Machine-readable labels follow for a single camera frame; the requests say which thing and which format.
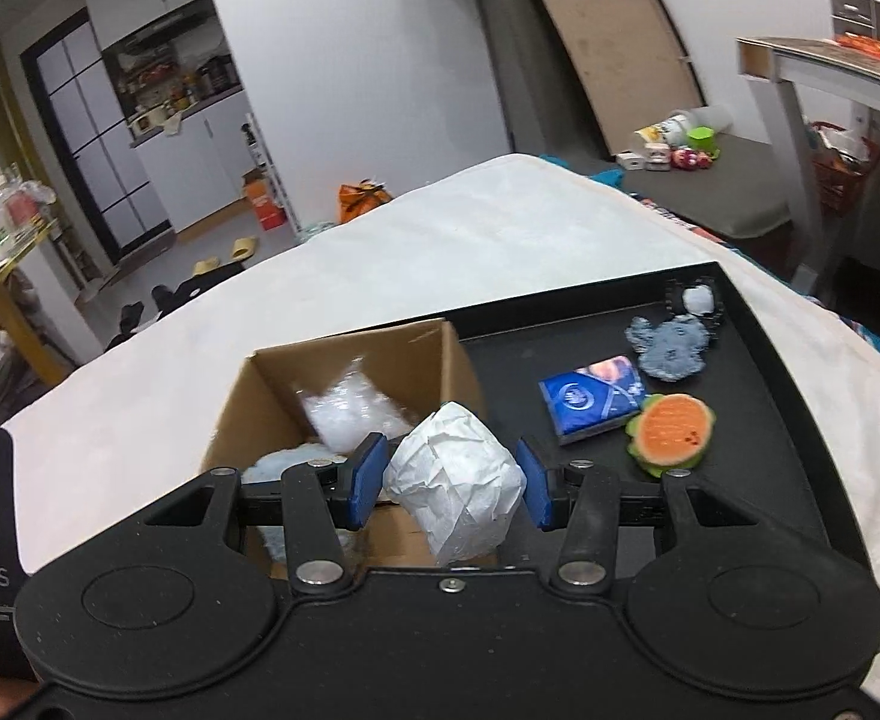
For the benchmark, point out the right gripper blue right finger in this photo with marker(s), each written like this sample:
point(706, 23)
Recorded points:
point(559, 490)

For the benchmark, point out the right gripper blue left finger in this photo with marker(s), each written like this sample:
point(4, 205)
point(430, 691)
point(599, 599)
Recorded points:
point(344, 492)

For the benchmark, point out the white paper ball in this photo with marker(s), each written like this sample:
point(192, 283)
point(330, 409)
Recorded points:
point(458, 482)

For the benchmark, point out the grey fluffy plush toy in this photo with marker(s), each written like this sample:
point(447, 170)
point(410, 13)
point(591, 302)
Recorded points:
point(270, 468)

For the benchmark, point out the blue tissue pack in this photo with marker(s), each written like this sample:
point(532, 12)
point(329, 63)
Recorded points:
point(593, 399)

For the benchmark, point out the burger plush toy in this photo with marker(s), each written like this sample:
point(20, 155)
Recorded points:
point(671, 432)

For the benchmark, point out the grey crochet coaster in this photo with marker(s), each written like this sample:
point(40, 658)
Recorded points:
point(670, 351)

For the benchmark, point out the black lace white pouch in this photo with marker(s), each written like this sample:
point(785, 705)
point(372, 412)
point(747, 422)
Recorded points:
point(698, 298)

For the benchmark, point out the clear bag of white beads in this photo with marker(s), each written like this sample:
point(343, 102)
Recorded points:
point(352, 408)

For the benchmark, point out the brown cardboard box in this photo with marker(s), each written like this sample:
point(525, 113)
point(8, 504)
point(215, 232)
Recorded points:
point(421, 365)

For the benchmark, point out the black shallow tray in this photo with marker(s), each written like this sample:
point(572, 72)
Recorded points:
point(645, 375)

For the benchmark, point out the yellow slipper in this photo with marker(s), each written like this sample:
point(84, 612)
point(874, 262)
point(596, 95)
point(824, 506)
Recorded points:
point(206, 266)
point(244, 248)

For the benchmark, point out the orange bag on floor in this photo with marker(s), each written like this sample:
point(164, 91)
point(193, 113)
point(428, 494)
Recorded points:
point(355, 200)

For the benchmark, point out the orange cardboard box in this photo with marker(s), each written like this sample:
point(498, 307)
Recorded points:
point(268, 211)

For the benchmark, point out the white kitchen cabinet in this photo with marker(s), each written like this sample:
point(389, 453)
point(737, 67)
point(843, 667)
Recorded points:
point(199, 171)

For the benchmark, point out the grey bench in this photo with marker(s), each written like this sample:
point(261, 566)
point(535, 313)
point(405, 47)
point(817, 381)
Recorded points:
point(739, 197)

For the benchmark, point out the green small container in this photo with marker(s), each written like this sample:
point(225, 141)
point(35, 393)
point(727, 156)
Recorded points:
point(703, 138)

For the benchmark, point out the yellow side table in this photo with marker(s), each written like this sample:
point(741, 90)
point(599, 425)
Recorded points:
point(12, 320)

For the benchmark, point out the glass jar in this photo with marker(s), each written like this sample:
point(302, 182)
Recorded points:
point(24, 205)

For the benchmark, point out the red basket under desk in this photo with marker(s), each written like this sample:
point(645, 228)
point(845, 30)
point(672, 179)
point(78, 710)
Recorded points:
point(843, 164)

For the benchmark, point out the large framed cork board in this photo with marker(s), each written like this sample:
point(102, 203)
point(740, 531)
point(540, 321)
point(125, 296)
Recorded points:
point(627, 63)

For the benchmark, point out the white desk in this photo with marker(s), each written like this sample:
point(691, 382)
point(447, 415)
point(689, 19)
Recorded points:
point(790, 78)

